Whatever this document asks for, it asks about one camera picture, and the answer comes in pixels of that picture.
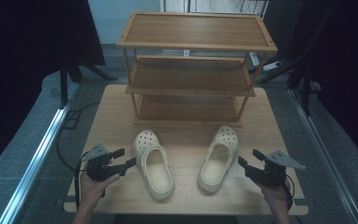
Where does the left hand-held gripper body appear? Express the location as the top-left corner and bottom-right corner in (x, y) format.
(80, 142), (129, 183)

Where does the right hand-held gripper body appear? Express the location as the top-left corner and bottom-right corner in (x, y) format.
(243, 150), (306, 189)

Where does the cream clog shoe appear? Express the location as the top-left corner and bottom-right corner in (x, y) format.
(197, 125), (240, 194)
(132, 129), (175, 201)

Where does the wooden three-tier shoe rack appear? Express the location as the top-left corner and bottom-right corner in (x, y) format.
(117, 11), (279, 128)

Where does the person's left hand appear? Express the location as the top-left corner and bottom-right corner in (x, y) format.
(79, 171), (121, 209)

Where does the person's right hand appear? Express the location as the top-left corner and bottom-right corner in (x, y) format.
(259, 178), (293, 216)

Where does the black tripod stand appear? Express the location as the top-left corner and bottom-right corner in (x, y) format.
(255, 18), (324, 117)
(59, 57), (118, 109)

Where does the white power strip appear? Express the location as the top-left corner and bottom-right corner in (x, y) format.
(262, 61), (282, 72)

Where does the dark curtain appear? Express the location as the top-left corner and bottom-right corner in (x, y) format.
(287, 0), (358, 173)
(0, 0), (107, 180)

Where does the black cable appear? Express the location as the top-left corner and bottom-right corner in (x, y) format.
(74, 150), (90, 209)
(56, 101), (101, 173)

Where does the metal floor rail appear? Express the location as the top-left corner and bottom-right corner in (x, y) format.
(287, 89), (358, 224)
(0, 81), (81, 224)

